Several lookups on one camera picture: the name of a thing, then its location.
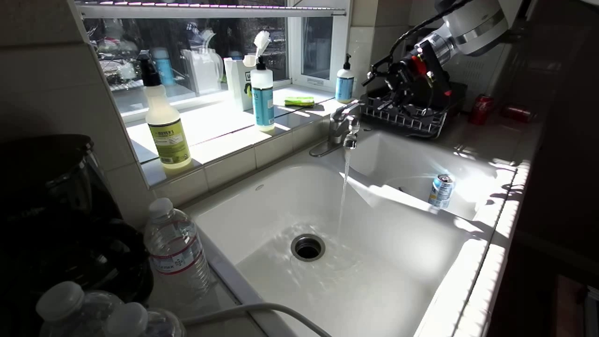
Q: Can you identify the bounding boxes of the white dish brush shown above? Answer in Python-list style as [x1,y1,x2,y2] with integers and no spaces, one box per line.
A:
[240,28,273,69]

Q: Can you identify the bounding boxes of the wire dish rack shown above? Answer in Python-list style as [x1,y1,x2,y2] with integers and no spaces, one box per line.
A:
[357,80,470,140]

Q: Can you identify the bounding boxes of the white plastic jug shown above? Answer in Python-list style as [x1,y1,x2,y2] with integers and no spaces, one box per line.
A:
[182,26,225,95]

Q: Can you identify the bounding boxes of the chrome faucet handle lever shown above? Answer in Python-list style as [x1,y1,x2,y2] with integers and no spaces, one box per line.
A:
[331,99,367,127]

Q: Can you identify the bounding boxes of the white double basin sink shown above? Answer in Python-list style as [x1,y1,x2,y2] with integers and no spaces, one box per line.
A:
[180,123,533,337]

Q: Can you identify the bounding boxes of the blue and white drink can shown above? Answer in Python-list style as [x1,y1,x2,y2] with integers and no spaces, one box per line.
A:
[427,172,459,211]

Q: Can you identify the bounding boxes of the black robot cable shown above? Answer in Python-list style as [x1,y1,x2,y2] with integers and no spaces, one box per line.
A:
[361,0,475,86]

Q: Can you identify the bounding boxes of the clear plastic water bottle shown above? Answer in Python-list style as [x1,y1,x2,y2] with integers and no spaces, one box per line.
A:
[34,279,123,337]
[142,195,217,299]
[105,301,189,337]

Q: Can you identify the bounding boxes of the green sponge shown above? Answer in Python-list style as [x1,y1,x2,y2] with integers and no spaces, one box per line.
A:
[283,94,318,110]

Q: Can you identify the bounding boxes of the white window frame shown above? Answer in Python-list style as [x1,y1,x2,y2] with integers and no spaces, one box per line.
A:
[67,0,352,118]

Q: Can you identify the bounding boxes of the white container green label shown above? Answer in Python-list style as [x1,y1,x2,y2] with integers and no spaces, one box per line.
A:
[223,54,255,114]

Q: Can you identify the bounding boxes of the black coffee maker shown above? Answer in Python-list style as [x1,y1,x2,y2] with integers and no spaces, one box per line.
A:
[0,133,155,337]

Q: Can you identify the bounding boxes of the red object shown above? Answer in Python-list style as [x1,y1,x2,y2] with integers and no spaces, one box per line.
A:
[500,103,535,123]
[468,92,498,125]

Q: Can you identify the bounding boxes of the chrome faucet spout and base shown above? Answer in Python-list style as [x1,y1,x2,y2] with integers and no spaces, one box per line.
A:
[307,109,365,159]

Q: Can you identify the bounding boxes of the blue label pump soap bottle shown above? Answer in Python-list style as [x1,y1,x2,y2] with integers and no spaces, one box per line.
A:
[247,54,277,135]

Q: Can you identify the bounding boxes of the small blue bottle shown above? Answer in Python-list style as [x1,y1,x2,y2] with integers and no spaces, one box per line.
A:
[152,45,178,90]

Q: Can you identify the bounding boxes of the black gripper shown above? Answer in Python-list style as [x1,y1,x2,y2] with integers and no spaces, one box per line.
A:
[372,45,457,112]

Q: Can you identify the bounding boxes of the white power cable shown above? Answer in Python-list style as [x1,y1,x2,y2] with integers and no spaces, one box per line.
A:
[180,299,335,337]

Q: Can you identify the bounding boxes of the blue pump bottle black cap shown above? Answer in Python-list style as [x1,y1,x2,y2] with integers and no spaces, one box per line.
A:
[333,52,357,105]

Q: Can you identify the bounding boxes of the yellow-green dish soap bottle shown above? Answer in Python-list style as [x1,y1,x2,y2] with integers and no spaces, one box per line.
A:
[137,52,196,174]

